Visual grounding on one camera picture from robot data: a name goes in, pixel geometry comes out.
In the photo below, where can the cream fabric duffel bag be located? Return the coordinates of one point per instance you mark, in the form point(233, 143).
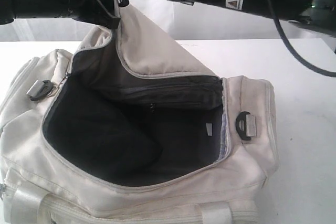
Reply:
point(132, 128)

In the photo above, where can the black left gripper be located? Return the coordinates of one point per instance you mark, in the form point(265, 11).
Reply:
point(98, 12)

